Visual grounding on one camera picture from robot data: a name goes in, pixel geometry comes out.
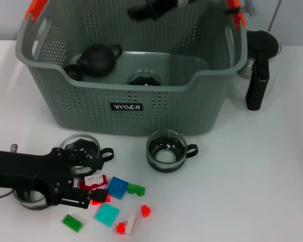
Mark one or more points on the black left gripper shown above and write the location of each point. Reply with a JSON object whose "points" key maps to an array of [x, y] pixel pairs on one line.
{"points": [[22, 169]]}

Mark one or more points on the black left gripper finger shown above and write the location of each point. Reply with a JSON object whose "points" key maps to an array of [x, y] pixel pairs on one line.
{"points": [[99, 194]]}

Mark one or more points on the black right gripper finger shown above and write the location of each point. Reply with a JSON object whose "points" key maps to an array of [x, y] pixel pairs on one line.
{"points": [[146, 12]]}

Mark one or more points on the grey perforated storage bin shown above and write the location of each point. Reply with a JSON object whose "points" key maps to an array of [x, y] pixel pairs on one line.
{"points": [[91, 113]]}

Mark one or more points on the small black ceramic teacup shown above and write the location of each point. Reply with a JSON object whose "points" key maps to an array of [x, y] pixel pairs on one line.
{"points": [[73, 73]]}

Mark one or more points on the large red toy brick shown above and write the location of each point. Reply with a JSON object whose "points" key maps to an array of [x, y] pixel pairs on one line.
{"points": [[94, 202]]}

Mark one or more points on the short white toy brick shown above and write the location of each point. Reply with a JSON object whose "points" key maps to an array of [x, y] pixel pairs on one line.
{"points": [[93, 179]]}

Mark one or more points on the blue toy plate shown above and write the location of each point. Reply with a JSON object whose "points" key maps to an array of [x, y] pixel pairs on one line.
{"points": [[117, 187]]}

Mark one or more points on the dark red toy brick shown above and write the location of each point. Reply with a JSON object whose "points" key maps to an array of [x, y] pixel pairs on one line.
{"points": [[82, 185]]}

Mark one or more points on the cyan toy plate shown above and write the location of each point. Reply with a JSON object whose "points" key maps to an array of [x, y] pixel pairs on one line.
{"points": [[107, 214]]}

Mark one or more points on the green toy brick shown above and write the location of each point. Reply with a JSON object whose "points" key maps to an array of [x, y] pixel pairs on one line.
{"points": [[136, 189]]}

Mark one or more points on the green flat toy plate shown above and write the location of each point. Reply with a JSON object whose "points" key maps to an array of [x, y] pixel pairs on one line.
{"points": [[72, 223]]}

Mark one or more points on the small red toy brick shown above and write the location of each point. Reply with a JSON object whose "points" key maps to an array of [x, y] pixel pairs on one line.
{"points": [[120, 228], [145, 211]]}

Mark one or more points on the long white toy brick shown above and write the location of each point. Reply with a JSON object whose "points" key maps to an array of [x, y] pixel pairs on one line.
{"points": [[130, 224]]}

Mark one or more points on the black ceramic teapot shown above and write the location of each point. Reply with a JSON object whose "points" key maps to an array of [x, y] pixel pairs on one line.
{"points": [[98, 60]]}

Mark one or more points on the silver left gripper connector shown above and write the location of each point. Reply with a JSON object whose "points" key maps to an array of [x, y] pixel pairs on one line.
{"points": [[13, 147]]}

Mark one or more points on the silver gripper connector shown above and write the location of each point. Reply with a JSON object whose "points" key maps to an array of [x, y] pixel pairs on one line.
{"points": [[248, 7], [13, 147]]}

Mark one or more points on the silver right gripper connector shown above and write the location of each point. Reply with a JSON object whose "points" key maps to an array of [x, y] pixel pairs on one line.
{"points": [[248, 7]]}

